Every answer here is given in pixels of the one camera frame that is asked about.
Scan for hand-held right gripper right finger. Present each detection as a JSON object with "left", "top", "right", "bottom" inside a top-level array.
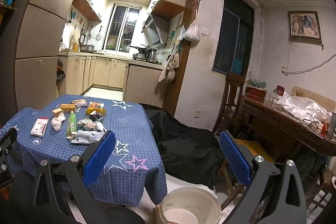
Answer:
[{"left": 219, "top": 131, "right": 307, "bottom": 224}]

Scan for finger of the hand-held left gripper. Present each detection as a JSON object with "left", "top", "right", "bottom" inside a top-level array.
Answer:
[{"left": 0, "top": 128, "right": 18, "bottom": 188}]

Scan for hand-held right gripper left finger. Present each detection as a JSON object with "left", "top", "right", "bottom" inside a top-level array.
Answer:
[{"left": 34, "top": 132, "right": 116, "bottom": 224}]

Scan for white plastic bucket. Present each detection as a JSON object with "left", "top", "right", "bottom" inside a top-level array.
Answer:
[{"left": 155, "top": 187, "right": 222, "bottom": 224}]

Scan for light wooden stool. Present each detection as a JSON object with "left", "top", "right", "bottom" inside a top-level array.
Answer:
[{"left": 215, "top": 138, "right": 276, "bottom": 211}]

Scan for grey plastic mailing bag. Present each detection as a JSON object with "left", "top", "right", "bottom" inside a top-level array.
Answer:
[{"left": 70, "top": 130, "right": 108, "bottom": 145}]

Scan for white face mask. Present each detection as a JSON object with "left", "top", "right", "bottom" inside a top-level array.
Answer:
[{"left": 93, "top": 120, "right": 107, "bottom": 133}]

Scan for white and red medicine box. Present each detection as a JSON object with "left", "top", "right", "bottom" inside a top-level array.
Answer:
[{"left": 30, "top": 117, "right": 49, "bottom": 137}]

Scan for crumpled clear wrapper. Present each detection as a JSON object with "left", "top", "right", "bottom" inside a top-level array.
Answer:
[{"left": 78, "top": 119, "right": 95, "bottom": 131}]

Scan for long green box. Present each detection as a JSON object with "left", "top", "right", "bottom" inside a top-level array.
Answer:
[{"left": 66, "top": 112, "right": 77, "bottom": 139}]

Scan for blue star-print tablecloth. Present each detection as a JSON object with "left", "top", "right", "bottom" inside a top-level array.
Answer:
[{"left": 0, "top": 94, "right": 168, "bottom": 207}]

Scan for yellow wrapper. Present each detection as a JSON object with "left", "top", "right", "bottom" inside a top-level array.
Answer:
[{"left": 87, "top": 106, "right": 107, "bottom": 116}]

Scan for black cloth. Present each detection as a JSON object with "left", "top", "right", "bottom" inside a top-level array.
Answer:
[{"left": 139, "top": 103, "right": 226, "bottom": 190}]

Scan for crumpled white tissue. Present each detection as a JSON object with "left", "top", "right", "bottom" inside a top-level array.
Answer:
[{"left": 51, "top": 112, "right": 66, "bottom": 131}]

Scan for dark wooden table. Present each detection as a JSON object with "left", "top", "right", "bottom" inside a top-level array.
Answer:
[{"left": 240, "top": 94, "right": 336, "bottom": 161}]

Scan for red-brown flower pot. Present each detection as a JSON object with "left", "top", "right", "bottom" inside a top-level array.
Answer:
[{"left": 247, "top": 78, "right": 268, "bottom": 100}]

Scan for dark wooden chair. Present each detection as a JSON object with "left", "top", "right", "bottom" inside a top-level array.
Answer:
[{"left": 219, "top": 70, "right": 247, "bottom": 135}]

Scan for dark green cloth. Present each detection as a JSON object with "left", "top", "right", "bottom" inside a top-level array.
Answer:
[{"left": 297, "top": 148, "right": 331, "bottom": 182}]

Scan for black and red bags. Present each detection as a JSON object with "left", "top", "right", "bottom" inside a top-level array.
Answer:
[{"left": 56, "top": 59, "right": 66, "bottom": 83}]

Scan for beige counter cabinet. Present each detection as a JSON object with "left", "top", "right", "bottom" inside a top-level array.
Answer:
[{"left": 125, "top": 60, "right": 168, "bottom": 108}]

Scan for eyeglasses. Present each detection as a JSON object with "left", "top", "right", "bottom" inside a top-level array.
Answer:
[{"left": 303, "top": 112, "right": 324, "bottom": 130}]

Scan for beige lower cabinet row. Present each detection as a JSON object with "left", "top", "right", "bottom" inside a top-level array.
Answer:
[{"left": 66, "top": 55, "right": 129, "bottom": 96}]

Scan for grey cup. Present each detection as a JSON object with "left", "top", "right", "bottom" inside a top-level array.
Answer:
[{"left": 328, "top": 112, "right": 336, "bottom": 135}]

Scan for light wooden board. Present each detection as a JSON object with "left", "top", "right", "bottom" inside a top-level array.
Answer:
[{"left": 291, "top": 86, "right": 336, "bottom": 114}]

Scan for hanging cloths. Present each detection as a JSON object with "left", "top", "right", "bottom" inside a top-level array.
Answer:
[{"left": 158, "top": 52, "right": 180, "bottom": 83}]

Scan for beige tall cabinet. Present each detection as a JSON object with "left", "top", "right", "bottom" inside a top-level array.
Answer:
[{"left": 14, "top": 0, "right": 92, "bottom": 112}]

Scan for steel kettle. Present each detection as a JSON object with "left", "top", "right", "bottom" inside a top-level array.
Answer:
[{"left": 146, "top": 48, "right": 157, "bottom": 63}]

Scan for black wok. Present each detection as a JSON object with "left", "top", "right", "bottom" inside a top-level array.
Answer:
[{"left": 129, "top": 45, "right": 150, "bottom": 55}]

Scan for dark window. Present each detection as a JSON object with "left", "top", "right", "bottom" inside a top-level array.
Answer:
[{"left": 213, "top": 0, "right": 255, "bottom": 76}]

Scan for hanging white plastic bag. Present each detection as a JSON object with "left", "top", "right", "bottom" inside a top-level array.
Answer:
[{"left": 183, "top": 18, "right": 201, "bottom": 43}]

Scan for kitchen window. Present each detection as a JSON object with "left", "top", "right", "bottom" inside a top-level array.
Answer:
[{"left": 105, "top": 4, "right": 142, "bottom": 53}]

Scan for steel range hood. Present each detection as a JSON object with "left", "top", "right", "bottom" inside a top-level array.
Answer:
[{"left": 142, "top": 13, "right": 168, "bottom": 46}]

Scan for framed picture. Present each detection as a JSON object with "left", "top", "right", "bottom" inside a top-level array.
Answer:
[{"left": 287, "top": 11, "right": 322, "bottom": 42}]

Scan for white wall cable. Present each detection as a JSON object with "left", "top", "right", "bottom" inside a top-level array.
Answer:
[{"left": 281, "top": 52, "right": 336, "bottom": 75}]

